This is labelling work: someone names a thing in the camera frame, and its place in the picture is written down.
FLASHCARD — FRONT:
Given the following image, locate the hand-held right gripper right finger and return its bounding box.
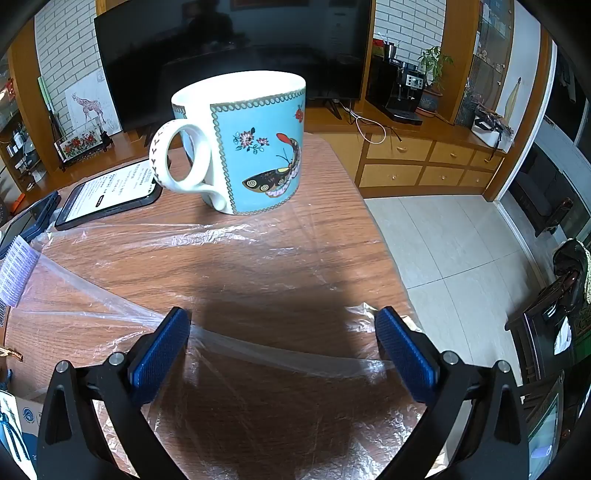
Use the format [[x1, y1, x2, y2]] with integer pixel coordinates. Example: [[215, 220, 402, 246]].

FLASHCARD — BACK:
[[375, 307, 529, 480]]

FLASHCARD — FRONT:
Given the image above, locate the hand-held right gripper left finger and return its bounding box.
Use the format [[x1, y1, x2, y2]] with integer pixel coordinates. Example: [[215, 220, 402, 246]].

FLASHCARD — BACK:
[[37, 306, 191, 480]]

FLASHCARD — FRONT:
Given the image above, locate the clear plastic sheet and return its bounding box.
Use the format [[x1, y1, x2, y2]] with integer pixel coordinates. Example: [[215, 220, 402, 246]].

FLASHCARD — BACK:
[[0, 217, 426, 480]]

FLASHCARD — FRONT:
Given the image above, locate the dark wooden chair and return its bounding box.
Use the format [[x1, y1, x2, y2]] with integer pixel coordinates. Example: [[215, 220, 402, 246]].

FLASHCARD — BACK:
[[505, 277, 591, 384]]

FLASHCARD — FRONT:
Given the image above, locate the white and blue carton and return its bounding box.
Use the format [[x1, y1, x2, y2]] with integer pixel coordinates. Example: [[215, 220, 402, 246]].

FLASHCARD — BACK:
[[0, 390, 40, 480]]

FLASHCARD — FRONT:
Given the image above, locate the black smartphone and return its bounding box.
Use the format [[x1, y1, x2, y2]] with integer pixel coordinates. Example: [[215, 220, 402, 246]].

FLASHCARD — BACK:
[[54, 159, 163, 232]]

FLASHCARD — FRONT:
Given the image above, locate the dark blue comb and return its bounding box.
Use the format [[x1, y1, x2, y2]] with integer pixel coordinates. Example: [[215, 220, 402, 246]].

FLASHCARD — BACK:
[[0, 190, 62, 243]]

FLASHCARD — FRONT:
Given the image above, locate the dark bag with knitted cloth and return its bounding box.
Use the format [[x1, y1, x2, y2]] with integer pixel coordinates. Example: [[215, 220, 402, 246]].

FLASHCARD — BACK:
[[551, 237, 591, 319]]

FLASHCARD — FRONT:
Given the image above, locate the wooden drawer cabinet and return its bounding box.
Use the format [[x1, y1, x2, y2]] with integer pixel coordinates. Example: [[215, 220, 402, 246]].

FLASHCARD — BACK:
[[355, 99, 506, 188]]

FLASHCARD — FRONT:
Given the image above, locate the dark sofa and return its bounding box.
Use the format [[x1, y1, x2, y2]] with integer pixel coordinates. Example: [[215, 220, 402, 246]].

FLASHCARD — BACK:
[[512, 148, 573, 236]]

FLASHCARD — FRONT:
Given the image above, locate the framed red flower picture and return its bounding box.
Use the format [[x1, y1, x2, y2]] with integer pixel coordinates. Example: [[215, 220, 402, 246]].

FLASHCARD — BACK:
[[54, 124, 114, 172]]

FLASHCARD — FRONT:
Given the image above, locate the blue butterfly mug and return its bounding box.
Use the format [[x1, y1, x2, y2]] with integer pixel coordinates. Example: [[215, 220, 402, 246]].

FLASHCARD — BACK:
[[148, 71, 307, 216]]

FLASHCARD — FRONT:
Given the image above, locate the white basket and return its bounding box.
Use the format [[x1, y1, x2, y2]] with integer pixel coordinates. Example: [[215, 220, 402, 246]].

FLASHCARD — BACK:
[[471, 105, 514, 153]]

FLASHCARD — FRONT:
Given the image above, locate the wooden shelf with bottles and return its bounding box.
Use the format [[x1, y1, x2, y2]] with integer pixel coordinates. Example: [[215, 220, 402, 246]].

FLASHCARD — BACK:
[[0, 46, 61, 204]]

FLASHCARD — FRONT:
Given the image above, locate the animal drawing on paper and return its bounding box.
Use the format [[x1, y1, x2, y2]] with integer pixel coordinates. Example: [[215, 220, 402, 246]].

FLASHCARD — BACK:
[[65, 69, 123, 134]]

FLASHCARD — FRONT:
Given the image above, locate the black coffee machine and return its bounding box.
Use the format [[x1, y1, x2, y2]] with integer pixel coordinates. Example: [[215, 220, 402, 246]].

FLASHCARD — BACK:
[[369, 55, 426, 126]]

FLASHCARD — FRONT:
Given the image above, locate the green potted plant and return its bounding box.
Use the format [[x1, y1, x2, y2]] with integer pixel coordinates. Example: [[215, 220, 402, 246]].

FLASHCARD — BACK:
[[417, 46, 454, 116]]

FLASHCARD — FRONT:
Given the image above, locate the glass door cabinet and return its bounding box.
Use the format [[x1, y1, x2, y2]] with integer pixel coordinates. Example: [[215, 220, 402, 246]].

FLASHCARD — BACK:
[[455, 0, 515, 127]]

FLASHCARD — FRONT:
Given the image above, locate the black flat television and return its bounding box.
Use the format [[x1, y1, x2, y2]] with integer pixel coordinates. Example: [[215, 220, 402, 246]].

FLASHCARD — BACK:
[[93, 0, 374, 134]]

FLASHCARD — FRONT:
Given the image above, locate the white cable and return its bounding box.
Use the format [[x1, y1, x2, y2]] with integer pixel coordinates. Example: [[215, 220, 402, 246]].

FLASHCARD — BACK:
[[348, 108, 387, 145]]

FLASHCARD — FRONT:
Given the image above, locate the feather wall picture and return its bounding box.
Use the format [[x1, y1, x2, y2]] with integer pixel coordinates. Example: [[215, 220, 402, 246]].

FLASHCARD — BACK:
[[501, 76, 525, 125]]

